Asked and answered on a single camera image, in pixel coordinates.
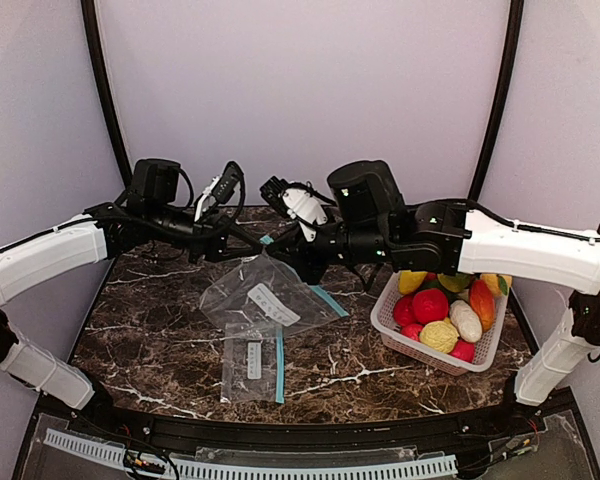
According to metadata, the white plastic basket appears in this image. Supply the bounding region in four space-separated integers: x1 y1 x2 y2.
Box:
370 273 508 376

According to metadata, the yellow toy pear with leaf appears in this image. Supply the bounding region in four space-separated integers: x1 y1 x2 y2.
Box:
480 273 513 298

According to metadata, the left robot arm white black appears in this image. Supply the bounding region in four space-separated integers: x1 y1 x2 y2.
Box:
0 158 262 410

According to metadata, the black corner frame post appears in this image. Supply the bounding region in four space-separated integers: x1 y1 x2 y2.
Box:
468 0 525 201
80 0 132 187

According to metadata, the large clear zip bag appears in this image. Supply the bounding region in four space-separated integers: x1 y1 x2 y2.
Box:
199 253 349 337

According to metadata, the red toy apple large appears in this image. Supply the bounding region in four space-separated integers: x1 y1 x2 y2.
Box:
412 288 449 325

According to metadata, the white slotted cable duct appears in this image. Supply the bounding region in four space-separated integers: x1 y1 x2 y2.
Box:
43 428 458 479

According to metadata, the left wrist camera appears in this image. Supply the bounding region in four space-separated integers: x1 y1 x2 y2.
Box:
194 160 244 223

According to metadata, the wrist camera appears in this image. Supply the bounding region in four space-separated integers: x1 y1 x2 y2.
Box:
194 160 244 223
260 176 336 242

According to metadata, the small clear zip bag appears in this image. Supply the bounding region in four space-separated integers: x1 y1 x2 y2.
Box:
220 323 285 404

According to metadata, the black front rail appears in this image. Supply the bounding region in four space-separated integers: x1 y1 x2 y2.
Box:
69 394 560 453

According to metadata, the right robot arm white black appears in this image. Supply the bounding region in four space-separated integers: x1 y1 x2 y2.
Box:
260 160 600 407

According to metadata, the black corner frame post left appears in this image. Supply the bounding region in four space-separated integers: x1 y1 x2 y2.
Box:
80 0 132 187

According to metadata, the red toy fruit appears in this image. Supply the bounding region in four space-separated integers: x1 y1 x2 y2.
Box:
449 340 475 363
393 295 417 327

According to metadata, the dark green toy pepper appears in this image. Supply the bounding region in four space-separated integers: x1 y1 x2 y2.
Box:
419 279 457 302

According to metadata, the red toy fruit front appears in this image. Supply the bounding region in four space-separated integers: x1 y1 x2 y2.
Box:
449 340 475 363

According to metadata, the orange toy carrot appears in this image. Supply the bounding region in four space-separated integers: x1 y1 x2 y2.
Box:
469 280 496 332

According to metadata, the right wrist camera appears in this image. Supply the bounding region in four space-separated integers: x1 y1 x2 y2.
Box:
260 176 336 242

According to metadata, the red toy fruit left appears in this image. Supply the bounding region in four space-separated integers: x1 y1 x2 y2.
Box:
393 295 417 327

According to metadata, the black corner frame post right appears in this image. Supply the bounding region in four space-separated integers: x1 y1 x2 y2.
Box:
468 0 525 201

